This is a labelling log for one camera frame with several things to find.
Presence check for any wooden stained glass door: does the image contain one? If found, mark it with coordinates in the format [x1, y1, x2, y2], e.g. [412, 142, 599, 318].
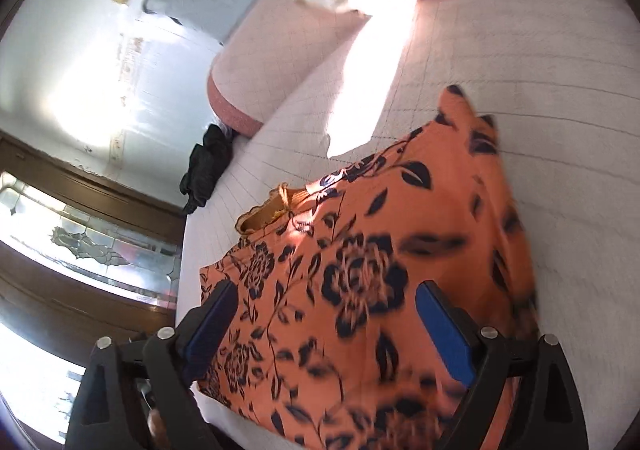
[0, 130, 188, 431]

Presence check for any pink rolled quilt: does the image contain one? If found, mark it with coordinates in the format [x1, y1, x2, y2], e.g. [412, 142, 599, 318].
[206, 0, 373, 137]

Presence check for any orange floral blouse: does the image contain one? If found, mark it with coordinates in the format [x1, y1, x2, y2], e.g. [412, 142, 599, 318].
[197, 84, 541, 450]

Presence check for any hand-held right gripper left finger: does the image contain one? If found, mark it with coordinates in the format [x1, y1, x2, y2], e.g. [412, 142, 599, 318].
[65, 279, 238, 450]

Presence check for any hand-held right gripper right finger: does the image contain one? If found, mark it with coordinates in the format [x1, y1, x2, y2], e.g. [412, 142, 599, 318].
[415, 280, 591, 450]

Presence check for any black cloth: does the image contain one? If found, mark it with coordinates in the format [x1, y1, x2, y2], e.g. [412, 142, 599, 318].
[180, 124, 235, 215]

